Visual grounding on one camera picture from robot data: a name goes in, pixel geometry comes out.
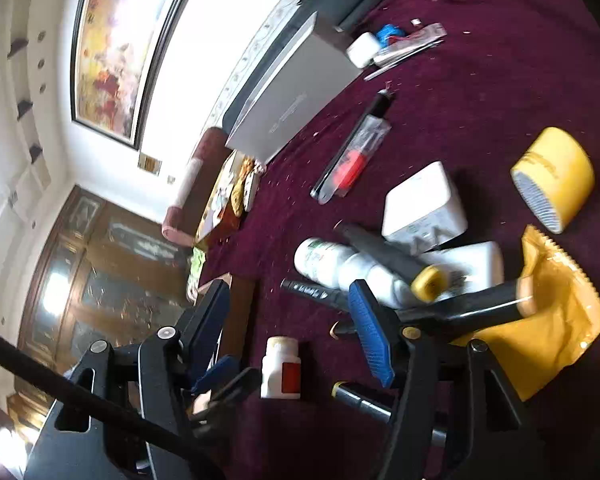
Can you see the black marker pen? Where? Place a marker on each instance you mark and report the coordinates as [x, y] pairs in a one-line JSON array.
[[310, 290]]

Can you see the gold wall plate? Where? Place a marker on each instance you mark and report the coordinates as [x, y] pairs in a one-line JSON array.
[[150, 164]]

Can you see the black marker with yellow band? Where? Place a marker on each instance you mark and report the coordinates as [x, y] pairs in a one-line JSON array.
[[365, 400]]

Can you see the yellow foil packet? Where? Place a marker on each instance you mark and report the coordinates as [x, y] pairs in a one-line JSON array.
[[555, 320]]

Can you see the black tube with beige cap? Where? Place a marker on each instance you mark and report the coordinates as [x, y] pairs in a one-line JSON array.
[[480, 302]]

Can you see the wooden box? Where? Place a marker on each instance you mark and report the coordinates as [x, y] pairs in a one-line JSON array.
[[237, 310]]

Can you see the red black pen in clear pack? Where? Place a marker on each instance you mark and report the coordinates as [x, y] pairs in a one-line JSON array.
[[355, 155]]

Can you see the framed painting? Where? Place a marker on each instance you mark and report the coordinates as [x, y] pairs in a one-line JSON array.
[[125, 45]]

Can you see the white floral cloth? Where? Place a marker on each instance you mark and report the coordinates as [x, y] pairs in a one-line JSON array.
[[195, 272]]

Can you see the dark wooden cabinet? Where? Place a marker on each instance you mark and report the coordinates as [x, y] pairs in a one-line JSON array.
[[95, 270]]

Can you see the printed patterned cloth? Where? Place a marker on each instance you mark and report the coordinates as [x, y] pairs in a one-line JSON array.
[[230, 195]]

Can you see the yellow tape roll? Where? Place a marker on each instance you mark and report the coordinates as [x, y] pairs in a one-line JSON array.
[[555, 170]]

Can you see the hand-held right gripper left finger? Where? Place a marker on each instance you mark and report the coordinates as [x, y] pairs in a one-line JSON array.
[[215, 310]]

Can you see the small blue object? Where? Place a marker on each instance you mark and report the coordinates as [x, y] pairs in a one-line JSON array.
[[390, 34]]

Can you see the white plastic bottle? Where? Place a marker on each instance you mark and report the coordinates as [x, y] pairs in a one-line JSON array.
[[325, 262]]

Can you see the small white case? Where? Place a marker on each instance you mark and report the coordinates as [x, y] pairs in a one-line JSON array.
[[361, 50]]

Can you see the grey cardboard box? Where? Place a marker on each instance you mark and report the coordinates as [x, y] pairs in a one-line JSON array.
[[290, 90]]

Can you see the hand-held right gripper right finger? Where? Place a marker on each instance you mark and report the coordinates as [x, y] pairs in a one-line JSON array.
[[370, 330]]

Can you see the white pill bottle red label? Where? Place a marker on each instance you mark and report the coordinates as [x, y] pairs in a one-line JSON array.
[[280, 375]]

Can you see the black tube with yellow cap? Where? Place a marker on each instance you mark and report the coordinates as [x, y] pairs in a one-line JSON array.
[[390, 257]]

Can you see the maroon pillow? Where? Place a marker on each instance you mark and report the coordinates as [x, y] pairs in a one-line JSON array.
[[190, 180]]

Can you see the white rectangular box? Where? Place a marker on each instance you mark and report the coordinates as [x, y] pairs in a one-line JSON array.
[[480, 260]]

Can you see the white power adapter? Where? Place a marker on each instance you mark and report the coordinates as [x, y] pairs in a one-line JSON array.
[[422, 200]]

